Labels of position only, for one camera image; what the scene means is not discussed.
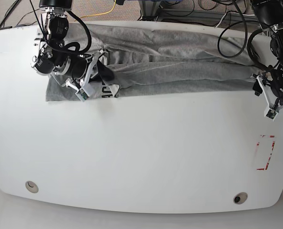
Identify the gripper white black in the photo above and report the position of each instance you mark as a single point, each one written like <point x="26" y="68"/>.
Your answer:
<point x="271" y="90"/>
<point x="87" y="69"/>

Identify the grey t-shirt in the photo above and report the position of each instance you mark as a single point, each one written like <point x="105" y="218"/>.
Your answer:
<point x="148" y="62"/>

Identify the red tape rectangle marking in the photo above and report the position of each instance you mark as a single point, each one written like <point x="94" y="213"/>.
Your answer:
<point x="263" y="152"/>

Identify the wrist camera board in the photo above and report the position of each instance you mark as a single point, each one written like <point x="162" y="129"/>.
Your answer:
<point x="85" y="92"/>
<point x="270" y="113"/>

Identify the aluminium frame stand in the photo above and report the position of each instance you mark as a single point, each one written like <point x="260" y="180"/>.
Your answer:
<point x="149" y="9"/>

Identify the right table cable grommet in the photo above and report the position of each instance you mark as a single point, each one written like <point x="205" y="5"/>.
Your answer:
<point x="240" y="198"/>

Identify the table cable grommet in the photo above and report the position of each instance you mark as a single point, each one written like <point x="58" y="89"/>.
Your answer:
<point x="240" y="198"/>
<point x="31" y="187"/>

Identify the left table cable grommet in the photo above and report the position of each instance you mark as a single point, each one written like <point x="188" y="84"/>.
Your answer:
<point x="31" y="187"/>

